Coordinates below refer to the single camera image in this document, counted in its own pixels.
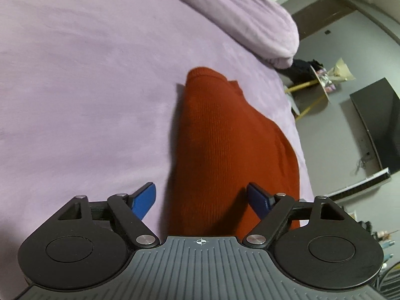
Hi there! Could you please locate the black flat television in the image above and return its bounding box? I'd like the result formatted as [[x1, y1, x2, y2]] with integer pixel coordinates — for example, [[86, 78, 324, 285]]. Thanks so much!
[[349, 78, 400, 174]]

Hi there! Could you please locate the dark clothes pile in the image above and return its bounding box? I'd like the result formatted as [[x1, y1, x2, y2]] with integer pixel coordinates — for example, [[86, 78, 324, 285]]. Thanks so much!
[[287, 59, 326, 86]]

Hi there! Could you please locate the purple bed sheet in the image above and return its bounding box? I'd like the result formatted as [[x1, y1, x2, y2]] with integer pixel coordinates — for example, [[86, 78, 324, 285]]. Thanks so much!
[[0, 0, 315, 251]]

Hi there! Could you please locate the red knit sweater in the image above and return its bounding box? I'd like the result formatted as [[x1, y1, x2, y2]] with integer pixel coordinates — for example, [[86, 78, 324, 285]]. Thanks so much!
[[165, 66, 301, 237]]

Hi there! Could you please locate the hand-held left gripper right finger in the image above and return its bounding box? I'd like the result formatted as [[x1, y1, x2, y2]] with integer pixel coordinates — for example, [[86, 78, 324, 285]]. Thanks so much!
[[244, 182, 345, 249]]

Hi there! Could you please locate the purple folded duvet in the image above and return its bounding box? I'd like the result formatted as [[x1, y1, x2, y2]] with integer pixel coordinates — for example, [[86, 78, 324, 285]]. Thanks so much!
[[140, 0, 300, 70]]

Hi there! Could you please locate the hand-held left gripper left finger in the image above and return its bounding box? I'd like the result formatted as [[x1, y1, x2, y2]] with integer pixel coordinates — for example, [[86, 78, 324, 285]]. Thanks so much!
[[58, 182, 161, 248]]

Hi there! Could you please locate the wrapped flower bouquet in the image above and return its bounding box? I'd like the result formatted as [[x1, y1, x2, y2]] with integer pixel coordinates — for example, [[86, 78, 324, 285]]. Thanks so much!
[[315, 58, 357, 95]]

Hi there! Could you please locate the white television console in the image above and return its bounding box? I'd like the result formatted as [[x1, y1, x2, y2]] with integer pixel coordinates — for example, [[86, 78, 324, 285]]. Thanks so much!
[[325, 167, 392, 201]]

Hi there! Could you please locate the round table with yellow legs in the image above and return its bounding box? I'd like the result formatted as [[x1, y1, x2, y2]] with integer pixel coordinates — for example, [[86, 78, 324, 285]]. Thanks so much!
[[284, 65, 332, 121]]

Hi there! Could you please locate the black television cable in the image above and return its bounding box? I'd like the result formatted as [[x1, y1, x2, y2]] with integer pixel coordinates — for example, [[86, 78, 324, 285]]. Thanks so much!
[[355, 152, 373, 176]]

